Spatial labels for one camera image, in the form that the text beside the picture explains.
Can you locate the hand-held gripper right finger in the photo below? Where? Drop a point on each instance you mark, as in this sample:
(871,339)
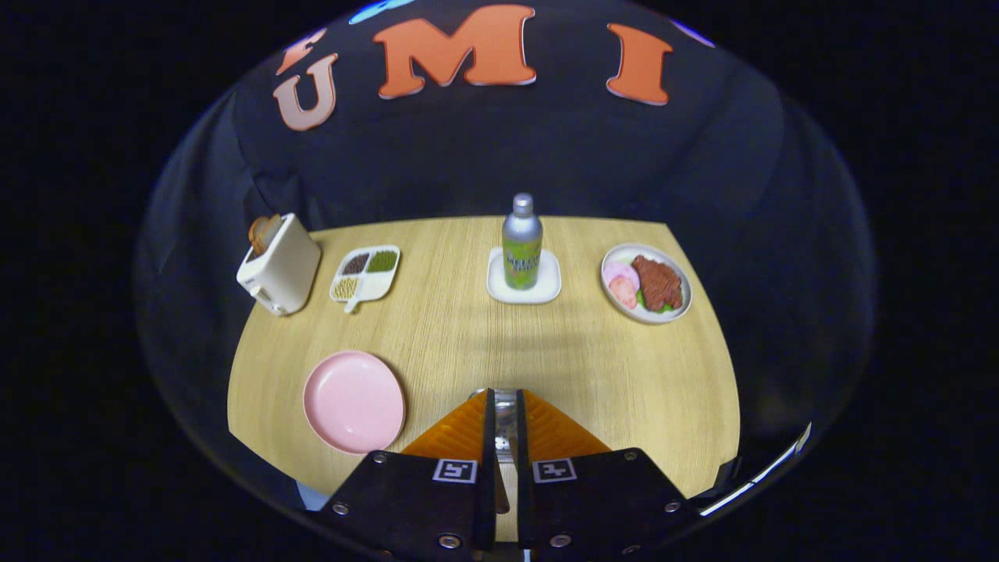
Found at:
(521,468)

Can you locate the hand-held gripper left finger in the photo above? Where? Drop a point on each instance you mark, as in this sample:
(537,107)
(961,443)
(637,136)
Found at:
(488,468)

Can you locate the pink round plate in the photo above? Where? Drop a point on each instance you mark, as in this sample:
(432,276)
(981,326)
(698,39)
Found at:
(355,402)

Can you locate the light blue cloth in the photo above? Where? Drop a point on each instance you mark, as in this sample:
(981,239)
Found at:
(314,497)

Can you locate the white square coaster plate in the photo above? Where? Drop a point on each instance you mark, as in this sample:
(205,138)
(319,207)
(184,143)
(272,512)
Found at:
(550,285)

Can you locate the pink ham slices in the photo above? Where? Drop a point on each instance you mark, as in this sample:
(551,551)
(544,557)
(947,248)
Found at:
(621,285)

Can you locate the white divided dish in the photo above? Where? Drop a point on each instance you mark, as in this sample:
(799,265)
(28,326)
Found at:
(375,287)

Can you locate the silver green-label drink bottle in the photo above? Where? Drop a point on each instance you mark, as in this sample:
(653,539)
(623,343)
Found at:
(522,246)

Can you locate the brown meat piece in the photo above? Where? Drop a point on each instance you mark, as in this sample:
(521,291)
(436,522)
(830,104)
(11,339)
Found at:
(657,282)

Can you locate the yellow soybeans pile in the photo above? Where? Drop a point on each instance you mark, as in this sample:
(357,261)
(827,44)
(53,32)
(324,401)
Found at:
(346,287)

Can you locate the green beans pile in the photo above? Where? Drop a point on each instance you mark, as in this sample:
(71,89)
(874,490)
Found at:
(382,260)

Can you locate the white round food plate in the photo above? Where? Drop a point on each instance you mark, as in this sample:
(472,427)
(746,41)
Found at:
(624,250)

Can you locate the dark red beans pile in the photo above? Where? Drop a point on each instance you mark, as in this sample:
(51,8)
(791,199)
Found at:
(356,263)

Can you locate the white toaster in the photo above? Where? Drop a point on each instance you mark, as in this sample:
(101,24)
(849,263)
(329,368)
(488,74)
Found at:
(287,273)

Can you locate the brown toast slice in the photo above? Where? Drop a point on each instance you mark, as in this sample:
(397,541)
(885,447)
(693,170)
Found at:
(265,232)

